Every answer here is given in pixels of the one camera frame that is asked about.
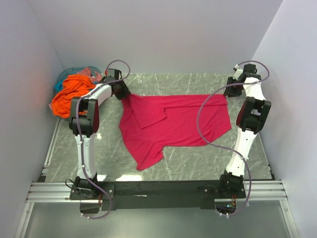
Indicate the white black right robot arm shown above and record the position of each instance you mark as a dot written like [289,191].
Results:
[250,122]

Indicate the aluminium frame rail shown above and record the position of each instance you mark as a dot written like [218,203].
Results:
[50,192]

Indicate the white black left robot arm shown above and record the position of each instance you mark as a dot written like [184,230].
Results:
[84,121]

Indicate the blue garment in basket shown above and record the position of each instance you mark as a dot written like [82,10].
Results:
[58,86]

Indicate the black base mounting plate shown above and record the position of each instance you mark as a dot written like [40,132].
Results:
[159,202]

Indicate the teal plastic laundry basket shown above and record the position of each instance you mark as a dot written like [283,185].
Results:
[71,74]

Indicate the red t shirt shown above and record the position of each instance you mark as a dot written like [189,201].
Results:
[150,123]

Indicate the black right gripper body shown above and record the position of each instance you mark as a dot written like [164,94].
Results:
[235,90]

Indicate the pink t shirt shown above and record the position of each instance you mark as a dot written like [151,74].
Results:
[94,76]

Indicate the orange t shirt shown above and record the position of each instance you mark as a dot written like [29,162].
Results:
[69,96]

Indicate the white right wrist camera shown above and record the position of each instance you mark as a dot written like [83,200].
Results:
[238,71]

